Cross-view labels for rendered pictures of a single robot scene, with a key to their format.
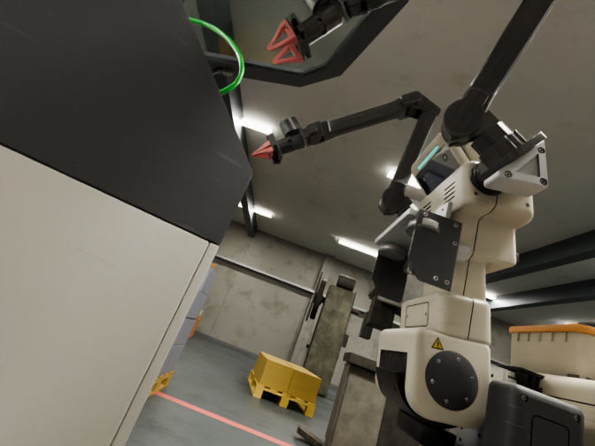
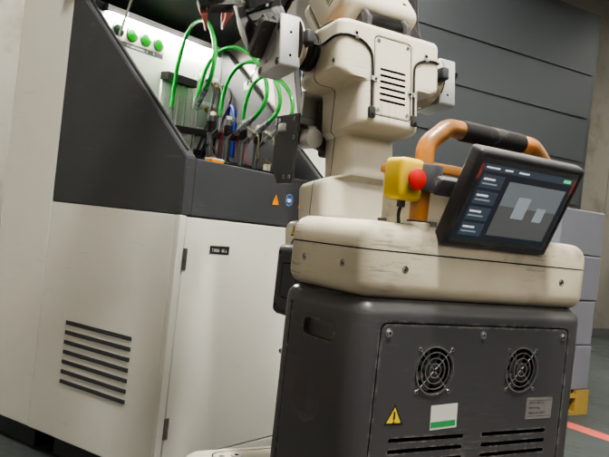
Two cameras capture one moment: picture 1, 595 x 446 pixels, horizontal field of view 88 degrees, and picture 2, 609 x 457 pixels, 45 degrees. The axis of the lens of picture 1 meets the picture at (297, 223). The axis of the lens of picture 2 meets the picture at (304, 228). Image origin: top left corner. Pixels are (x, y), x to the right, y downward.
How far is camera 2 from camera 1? 1.76 m
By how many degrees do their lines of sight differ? 58
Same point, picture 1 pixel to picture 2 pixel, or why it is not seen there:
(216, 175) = (169, 170)
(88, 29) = (105, 126)
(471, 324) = (311, 204)
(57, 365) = (139, 297)
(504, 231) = (352, 90)
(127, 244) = (145, 232)
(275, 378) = not seen: outside the picture
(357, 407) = not seen: outside the picture
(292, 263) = not seen: outside the picture
